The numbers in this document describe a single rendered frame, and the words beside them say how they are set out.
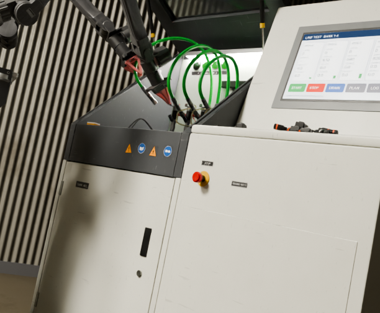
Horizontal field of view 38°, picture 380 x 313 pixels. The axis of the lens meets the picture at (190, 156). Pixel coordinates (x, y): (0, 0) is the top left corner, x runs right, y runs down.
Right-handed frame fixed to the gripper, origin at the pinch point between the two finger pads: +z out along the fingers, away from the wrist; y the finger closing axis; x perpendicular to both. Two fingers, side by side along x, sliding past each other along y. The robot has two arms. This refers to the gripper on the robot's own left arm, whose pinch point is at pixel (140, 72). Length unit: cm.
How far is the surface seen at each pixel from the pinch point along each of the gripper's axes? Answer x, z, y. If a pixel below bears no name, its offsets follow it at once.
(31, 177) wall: 52, -34, 171
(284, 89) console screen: -27, 47, -38
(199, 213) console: 27, 64, -40
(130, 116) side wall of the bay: 7.5, 6.4, 26.7
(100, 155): 34.7, 20.7, -1.5
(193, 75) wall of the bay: -31.2, 5.6, 29.5
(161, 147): 20.1, 36.5, -27.0
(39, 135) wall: 32, -55, 164
